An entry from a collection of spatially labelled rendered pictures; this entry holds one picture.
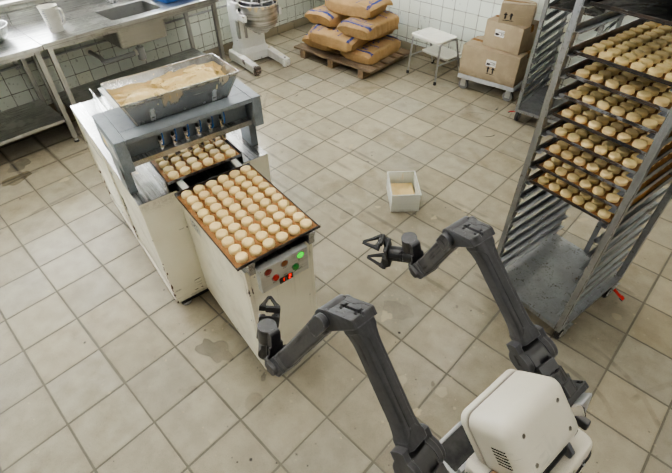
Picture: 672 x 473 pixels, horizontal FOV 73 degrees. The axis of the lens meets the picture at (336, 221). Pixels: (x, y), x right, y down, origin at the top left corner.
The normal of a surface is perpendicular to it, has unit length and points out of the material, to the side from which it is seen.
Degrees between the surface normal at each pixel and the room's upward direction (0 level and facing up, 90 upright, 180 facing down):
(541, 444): 47
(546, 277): 0
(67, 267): 0
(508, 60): 86
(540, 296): 0
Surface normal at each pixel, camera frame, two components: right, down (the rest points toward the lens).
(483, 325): -0.01, -0.74
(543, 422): 0.44, -0.12
